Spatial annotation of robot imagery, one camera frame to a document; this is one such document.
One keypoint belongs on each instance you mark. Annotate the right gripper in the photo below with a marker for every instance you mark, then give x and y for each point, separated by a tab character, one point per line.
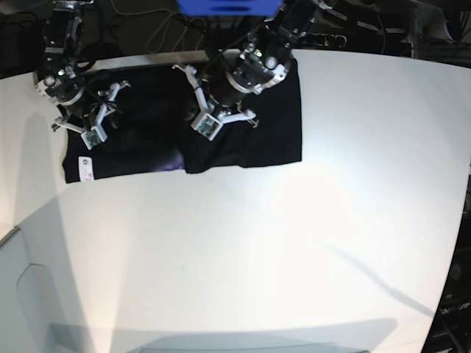
87	109

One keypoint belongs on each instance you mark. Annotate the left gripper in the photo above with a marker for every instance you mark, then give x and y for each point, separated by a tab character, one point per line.
202	101

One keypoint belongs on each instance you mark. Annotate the black T-shirt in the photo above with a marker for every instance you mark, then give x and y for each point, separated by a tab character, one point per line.
155	136

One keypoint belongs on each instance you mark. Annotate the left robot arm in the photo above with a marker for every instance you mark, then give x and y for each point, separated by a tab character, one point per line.
257	60

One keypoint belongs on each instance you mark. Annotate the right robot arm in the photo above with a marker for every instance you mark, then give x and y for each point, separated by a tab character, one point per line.
59	78

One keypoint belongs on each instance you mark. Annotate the black power strip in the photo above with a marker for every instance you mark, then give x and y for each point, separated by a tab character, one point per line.
323	41

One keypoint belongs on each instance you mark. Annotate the blue box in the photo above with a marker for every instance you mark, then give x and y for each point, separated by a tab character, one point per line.
229	7

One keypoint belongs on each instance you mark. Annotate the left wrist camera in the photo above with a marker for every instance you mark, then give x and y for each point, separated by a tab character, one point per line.
206	125

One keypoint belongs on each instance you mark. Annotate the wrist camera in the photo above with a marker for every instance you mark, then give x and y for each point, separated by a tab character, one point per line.
93	137
206	125

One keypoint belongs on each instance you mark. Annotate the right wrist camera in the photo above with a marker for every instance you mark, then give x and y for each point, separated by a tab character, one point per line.
93	137

